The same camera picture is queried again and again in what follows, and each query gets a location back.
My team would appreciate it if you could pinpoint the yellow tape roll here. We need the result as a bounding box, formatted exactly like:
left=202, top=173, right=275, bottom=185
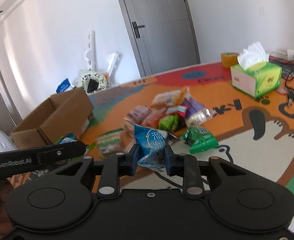
left=221, top=52, right=239, bottom=68

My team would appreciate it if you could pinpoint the black cable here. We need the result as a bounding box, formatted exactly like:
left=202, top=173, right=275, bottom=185
left=269, top=57, right=294, bottom=91

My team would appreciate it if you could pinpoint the orange bread snack packet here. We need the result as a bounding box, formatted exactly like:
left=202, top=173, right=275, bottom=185
left=150, top=87, right=189, bottom=109

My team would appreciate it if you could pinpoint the blue snack packet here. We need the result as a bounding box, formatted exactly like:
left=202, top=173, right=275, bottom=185
left=134, top=125, right=169, bottom=168

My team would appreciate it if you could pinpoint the red orange snack packet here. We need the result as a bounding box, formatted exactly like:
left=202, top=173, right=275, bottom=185
left=141, top=108, right=167, bottom=128

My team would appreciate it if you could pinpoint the green white snack packet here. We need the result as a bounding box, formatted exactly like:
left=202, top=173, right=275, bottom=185
left=96, top=128, right=127, bottom=159

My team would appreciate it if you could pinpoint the white foam packing piece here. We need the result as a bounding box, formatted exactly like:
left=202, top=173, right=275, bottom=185
left=85, top=30, right=120, bottom=88

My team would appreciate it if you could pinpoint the pink purple snack packet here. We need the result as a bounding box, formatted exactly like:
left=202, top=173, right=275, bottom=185
left=127, top=105, right=152, bottom=124

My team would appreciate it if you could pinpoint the cardboard box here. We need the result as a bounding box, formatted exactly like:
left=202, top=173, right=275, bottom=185
left=10, top=88, right=94, bottom=149

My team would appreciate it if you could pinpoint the green tissue box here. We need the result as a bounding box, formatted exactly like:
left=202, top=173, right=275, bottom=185
left=230, top=41, right=283, bottom=99

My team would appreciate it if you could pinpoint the blue plastic bag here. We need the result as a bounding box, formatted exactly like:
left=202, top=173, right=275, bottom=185
left=56, top=79, right=74, bottom=93

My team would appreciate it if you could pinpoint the purple white snack packet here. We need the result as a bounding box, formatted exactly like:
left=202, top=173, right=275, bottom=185
left=182, top=96, right=216, bottom=127

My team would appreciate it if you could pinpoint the light green snack packet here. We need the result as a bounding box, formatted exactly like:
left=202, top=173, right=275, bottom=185
left=158, top=114, right=179, bottom=132

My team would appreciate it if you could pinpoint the dark green snack packet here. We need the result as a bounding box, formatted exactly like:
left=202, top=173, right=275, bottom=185
left=180, top=126, right=219, bottom=154

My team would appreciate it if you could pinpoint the colourful cartoon table mat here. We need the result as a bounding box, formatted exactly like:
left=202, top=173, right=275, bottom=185
left=9, top=56, right=294, bottom=238

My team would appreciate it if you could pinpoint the grey door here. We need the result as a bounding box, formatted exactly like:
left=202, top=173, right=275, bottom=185
left=118, top=0, right=200, bottom=77

